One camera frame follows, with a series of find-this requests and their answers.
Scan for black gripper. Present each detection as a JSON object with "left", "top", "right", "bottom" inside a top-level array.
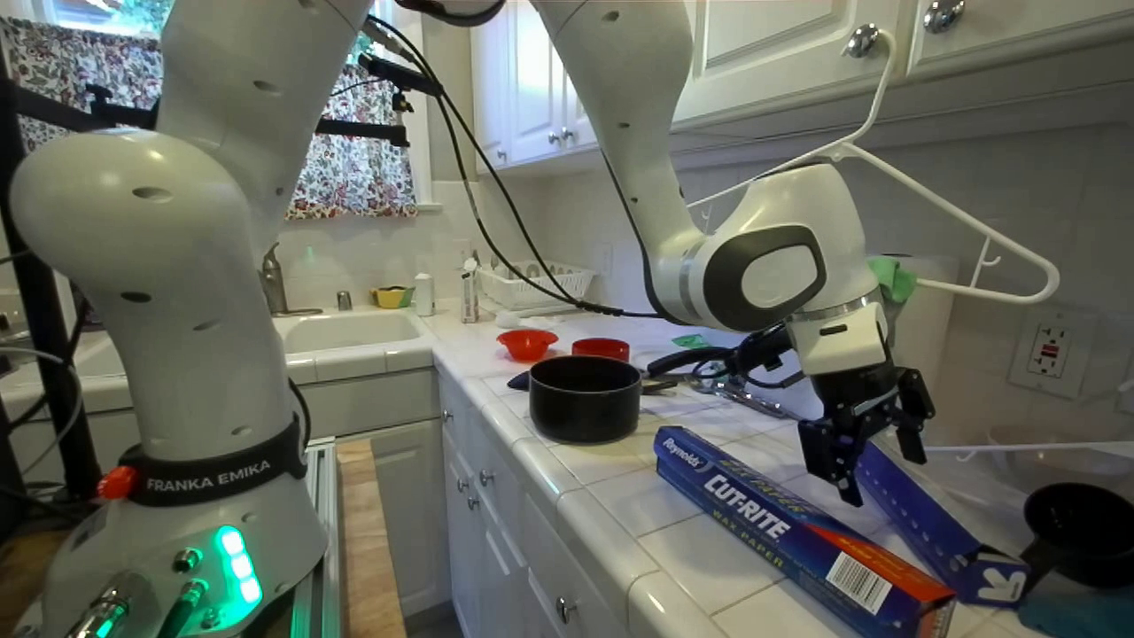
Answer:
[{"left": 793, "top": 360, "right": 934, "bottom": 510}]

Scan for blue Cut-Rite wax paper box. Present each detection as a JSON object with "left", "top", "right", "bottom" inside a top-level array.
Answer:
[{"left": 651, "top": 423, "right": 958, "bottom": 638}]

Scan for teal towel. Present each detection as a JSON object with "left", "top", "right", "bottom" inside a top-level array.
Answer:
[{"left": 1018, "top": 573, "right": 1134, "bottom": 638}]

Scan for red bowl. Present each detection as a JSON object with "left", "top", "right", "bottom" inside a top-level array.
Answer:
[{"left": 572, "top": 332, "right": 636, "bottom": 364}]

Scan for black cooking pot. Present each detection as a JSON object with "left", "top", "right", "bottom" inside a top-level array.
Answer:
[{"left": 507, "top": 355, "right": 685, "bottom": 446}]

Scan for red measuring cup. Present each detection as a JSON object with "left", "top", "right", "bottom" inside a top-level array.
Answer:
[{"left": 496, "top": 327, "right": 561, "bottom": 364}]

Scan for white upper cabinets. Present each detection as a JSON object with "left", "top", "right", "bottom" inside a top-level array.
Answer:
[{"left": 469, "top": 0, "right": 1134, "bottom": 173}]

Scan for white cabinets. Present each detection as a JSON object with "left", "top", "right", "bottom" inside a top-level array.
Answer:
[
  {"left": 286, "top": 364, "right": 632, "bottom": 638},
  {"left": 469, "top": 0, "right": 1134, "bottom": 173}
]

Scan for white lower cabinets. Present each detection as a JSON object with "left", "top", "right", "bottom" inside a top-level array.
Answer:
[{"left": 286, "top": 364, "right": 632, "bottom": 638}]

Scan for clear bottle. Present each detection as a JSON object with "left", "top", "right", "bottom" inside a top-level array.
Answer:
[{"left": 458, "top": 253, "right": 487, "bottom": 327}]

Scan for white soap bottle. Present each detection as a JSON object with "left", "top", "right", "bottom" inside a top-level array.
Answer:
[{"left": 406, "top": 269, "right": 439, "bottom": 321}]

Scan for yellow green bowl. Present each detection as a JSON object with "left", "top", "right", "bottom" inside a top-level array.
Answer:
[{"left": 369, "top": 282, "right": 416, "bottom": 314}]

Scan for white kitchen sink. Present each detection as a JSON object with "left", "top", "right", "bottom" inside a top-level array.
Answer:
[{"left": 272, "top": 310, "right": 434, "bottom": 360}]

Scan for floral curtain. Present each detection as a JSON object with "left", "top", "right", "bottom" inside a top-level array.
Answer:
[{"left": 0, "top": 10, "right": 419, "bottom": 225}]

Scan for metal sink faucet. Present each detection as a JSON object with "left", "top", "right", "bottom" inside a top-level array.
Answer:
[{"left": 260, "top": 244, "right": 326, "bottom": 321}]

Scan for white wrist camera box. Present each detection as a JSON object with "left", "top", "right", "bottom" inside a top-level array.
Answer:
[{"left": 812, "top": 299, "right": 894, "bottom": 375}]

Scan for white wall outlet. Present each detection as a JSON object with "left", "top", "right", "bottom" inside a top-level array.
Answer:
[{"left": 1006, "top": 310, "right": 1103, "bottom": 401}]

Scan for white wire hanger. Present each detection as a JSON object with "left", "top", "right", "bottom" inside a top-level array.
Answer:
[{"left": 685, "top": 22, "right": 1064, "bottom": 310}]

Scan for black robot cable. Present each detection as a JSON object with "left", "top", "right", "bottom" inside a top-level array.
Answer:
[{"left": 357, "top": 10, "right": 817, "bottom": 394}]

